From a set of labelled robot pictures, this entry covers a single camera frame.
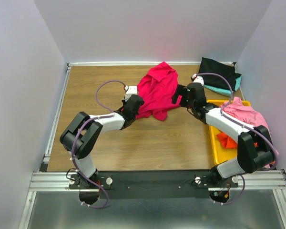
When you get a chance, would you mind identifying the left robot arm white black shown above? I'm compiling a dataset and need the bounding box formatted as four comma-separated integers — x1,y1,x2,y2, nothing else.
60,94,144,188

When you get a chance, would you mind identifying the yellow plastic bin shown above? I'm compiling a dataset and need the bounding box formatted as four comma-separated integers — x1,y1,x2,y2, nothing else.
209,101,251,165

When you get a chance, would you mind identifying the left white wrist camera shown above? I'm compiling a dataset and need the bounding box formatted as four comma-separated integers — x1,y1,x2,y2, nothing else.
124,85,138,101

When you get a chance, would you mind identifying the magenta t shirt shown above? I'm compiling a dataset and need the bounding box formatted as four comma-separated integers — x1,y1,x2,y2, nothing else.
136,62,179,121

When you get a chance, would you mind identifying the folded teal t shirt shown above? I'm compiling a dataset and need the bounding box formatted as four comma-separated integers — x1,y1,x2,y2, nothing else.
204,76,242,97

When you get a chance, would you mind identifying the folded black t shirt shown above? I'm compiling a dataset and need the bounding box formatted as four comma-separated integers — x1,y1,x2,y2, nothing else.
198,57,241,92

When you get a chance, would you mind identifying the orange t shirt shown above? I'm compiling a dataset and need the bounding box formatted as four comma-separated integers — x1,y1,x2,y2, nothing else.
216,132,237,149

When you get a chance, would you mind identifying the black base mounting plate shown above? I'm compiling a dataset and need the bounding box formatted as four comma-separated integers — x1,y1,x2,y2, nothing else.
69,169,238,205

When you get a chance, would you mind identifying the light pink t shirt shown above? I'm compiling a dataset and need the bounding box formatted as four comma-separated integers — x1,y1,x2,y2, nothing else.
220,96,279,169

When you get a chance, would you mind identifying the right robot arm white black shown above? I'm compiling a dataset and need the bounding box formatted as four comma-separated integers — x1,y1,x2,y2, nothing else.
172,83,277,187

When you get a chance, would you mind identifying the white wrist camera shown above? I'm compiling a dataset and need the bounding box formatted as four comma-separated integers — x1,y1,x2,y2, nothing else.
191,73,204,86
124,85,138,101

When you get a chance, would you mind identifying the aluminium frame rail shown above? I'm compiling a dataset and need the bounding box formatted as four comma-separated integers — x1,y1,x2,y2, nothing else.
20,64,286,229

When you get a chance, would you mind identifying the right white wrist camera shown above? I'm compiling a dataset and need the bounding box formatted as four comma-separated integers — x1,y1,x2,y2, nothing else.
191,73,204,86

